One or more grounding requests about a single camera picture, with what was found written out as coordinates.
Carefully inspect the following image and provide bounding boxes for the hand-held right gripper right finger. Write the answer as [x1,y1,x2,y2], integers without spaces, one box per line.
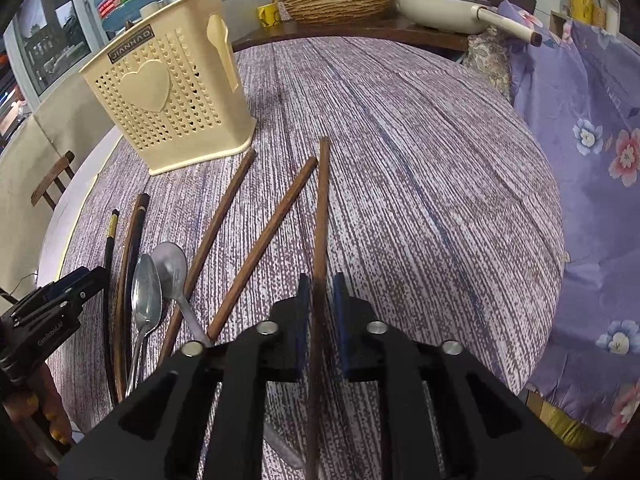
[334,273,584,480]

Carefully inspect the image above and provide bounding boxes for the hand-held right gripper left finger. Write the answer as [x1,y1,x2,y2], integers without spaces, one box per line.
[60,272,311,480]

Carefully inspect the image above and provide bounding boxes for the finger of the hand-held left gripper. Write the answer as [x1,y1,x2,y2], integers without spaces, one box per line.
[40,266,101,296]
[10,267,109,323]

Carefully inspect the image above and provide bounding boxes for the black chopstick with gold band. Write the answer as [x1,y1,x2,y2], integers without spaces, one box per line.
[101,208,121,406]

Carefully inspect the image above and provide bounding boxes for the brown wooden chopstick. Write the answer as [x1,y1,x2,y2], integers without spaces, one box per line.
[306,136,332,480]
[157,148,257,368]
[206,156,319,342]

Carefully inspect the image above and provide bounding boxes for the dark brown banded chopstick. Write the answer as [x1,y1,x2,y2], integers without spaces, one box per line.
[114,192,151,403]

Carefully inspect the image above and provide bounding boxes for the beige perforated utensil holder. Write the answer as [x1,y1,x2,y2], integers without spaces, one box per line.
[79,0,258,177]

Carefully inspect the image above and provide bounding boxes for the person's left hand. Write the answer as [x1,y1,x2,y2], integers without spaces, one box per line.
[7,360,75,456]

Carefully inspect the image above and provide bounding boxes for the wooden chair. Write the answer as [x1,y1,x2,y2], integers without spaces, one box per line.
[31,151,76,211]

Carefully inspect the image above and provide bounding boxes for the purple striped tablecloth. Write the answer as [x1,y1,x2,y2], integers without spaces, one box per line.
[47,35,566,480]

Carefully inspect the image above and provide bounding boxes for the beige cloth cover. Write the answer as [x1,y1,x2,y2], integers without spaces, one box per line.
[0,85,126,301]

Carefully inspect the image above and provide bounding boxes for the glass door cabinet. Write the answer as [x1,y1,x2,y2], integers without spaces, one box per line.
[0,0,108,136]

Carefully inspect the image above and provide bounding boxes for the purple floral cloth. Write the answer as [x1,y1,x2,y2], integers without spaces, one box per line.
[497,0,640,436]

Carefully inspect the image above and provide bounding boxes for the dark wooden counter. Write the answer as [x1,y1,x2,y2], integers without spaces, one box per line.
[232,12,471,53]

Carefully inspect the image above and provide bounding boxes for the brown patterned cloth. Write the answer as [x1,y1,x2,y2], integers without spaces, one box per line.
[462,25,513,101]

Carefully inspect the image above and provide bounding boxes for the woven basket sink basin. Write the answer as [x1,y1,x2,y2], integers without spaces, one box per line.
[279,0,398,23]

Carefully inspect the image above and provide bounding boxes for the white pan with lid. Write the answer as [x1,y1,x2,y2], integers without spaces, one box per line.
[397,0,543,45]

